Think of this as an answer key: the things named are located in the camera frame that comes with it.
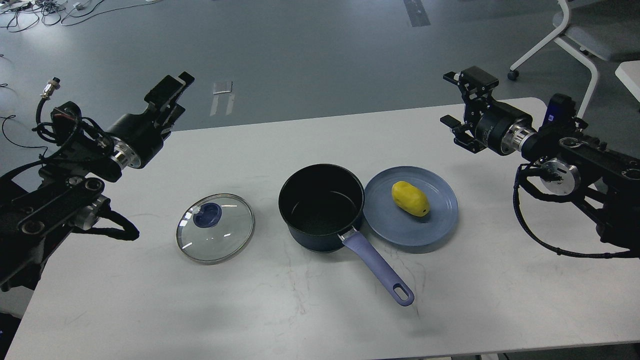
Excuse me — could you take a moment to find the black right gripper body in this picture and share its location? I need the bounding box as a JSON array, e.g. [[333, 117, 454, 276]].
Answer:
[[472, 98, 536, 157]]

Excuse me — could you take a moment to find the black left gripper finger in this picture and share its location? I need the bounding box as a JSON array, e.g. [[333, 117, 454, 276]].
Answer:
[[144, 71, 195, 117], [160, 104, 185, 135]]

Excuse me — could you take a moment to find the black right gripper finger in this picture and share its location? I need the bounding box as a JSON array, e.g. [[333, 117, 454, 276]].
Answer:
[[442, 66, 499, 123], [439, 115, 481, 154]]

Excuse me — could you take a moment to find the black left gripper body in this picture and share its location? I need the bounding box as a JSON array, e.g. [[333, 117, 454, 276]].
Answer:
[[107, 111, 173, 169]]

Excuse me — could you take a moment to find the glass lid blue knob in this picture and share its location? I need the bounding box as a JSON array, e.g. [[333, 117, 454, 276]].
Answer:
[[175, 193, 256, 265]]

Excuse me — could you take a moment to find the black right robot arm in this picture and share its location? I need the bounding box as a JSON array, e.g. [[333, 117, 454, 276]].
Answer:
[[440, 66, 640, 259]]

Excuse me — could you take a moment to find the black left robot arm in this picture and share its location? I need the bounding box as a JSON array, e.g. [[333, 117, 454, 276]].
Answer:
[[0, 71, 195, 292]]

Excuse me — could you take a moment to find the yellow potato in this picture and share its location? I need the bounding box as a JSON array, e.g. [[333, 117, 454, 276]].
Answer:
[[391, 180, 431, 217]]

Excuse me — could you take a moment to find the blue round plate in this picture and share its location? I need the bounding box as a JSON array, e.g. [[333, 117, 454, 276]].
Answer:
[[364, 166, 458, 253]]

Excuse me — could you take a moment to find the white furniture corner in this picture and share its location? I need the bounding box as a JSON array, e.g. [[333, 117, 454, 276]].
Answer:
[[614, 60, 640, 103]]

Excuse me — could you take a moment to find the white office chair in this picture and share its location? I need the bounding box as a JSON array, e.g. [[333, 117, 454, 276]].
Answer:
[[507, 0, 640, 119]]

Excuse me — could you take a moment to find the black floor cable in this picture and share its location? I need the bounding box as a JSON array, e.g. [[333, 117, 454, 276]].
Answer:
[[0, 115, 51, 151]]

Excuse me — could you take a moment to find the dark blue saucepan purple handle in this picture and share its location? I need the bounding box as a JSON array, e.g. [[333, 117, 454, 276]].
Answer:
[[278, 163, 415, 306]]

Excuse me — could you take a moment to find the tangled cables power strip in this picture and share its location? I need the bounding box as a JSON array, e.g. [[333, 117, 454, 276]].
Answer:
[[0, 0, 161, 34]]

